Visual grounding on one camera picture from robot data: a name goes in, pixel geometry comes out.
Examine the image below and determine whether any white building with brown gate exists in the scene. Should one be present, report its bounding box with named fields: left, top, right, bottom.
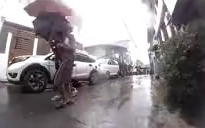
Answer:
left=0, top=13, right=54, bottom=83

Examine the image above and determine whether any person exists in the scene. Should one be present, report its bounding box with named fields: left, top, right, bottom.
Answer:
left=23, top=0, right=83, bottom=110

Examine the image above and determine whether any wet grey asphalt road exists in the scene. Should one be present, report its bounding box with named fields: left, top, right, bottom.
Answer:
left=0, top=74, right=194, bottom=128

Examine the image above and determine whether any tall building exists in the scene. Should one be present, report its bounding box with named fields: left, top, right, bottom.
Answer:
left=146, top=0, right=188, bottom=76

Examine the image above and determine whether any grey building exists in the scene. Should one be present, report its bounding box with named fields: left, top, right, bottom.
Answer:
left=84, top=39, right=135, bottom=76

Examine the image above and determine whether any green bush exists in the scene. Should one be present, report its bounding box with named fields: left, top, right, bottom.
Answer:
left=155, top=19, right=205, bottom=128

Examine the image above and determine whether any white car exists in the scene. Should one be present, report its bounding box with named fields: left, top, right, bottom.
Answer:
left=6, top=51, right=101, bottom=94
left=96, top=58, right=120, bottom=78

